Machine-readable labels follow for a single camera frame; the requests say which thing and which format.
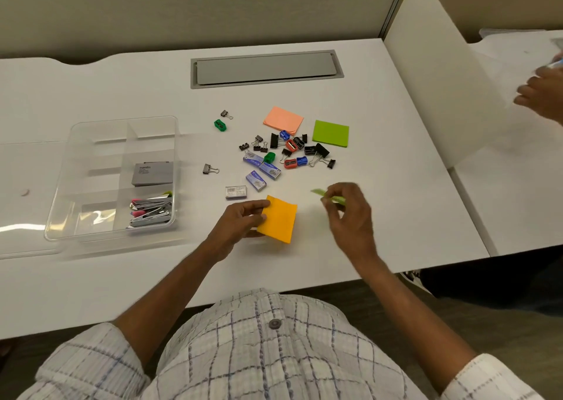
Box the person's left hand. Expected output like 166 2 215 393
206 199 272 263

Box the person's right hand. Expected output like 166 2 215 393
320 182 381 267

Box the light green sticky note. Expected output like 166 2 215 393
311 188 347 205

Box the orange sticky note pad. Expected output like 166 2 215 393
256 195 298 244

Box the person's left forearm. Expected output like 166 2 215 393
112 239 229 372

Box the person's right forearm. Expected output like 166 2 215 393
350 250 478 396

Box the cluster of black binder clips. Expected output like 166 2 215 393
239 132 337 170

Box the green sticky note pad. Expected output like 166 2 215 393
312 120 350 148

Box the salmon sticky note pad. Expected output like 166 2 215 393
263 106 304 135

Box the plain silver stapler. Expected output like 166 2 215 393
129 215 172 228

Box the silver stapler red end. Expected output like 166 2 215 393
130 198 172 210

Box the grey flat box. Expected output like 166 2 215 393
132 161 173 188

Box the white desk divider panel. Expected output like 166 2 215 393
384 0 512 170

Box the white plaid shirt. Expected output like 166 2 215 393
18 287 546 400

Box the clear plastic organizer tray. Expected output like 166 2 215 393
44 116 179 242

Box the white paper sheet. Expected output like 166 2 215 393
479 27 563 64

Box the clear plastic lid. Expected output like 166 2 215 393
0 140 71 261

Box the grey desk cable cover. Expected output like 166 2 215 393
190 50 345 89

